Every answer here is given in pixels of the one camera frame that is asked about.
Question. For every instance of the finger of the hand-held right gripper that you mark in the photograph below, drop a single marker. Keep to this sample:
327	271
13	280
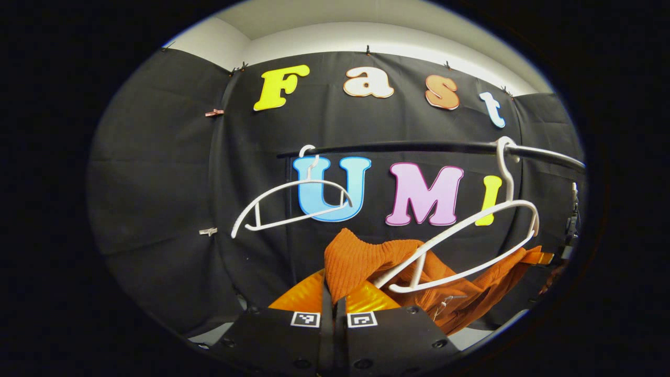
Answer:
539	257

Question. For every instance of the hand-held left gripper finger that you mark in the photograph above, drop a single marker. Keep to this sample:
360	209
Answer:
340	335
327	335

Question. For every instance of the white plastic hanger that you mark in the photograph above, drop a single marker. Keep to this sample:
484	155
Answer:
419	254
309	181

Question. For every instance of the white clothes peg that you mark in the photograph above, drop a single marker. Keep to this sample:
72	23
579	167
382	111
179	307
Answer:
208	231

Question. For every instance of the black clothes rack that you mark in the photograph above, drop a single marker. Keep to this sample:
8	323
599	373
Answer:
419	146

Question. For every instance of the pink clothes peg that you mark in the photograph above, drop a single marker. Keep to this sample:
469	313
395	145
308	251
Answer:
214	112

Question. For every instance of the black backdrop cloth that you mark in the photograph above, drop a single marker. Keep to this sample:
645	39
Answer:
157	183

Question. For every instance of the row of black cloth clips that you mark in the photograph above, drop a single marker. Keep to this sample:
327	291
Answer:
368	50

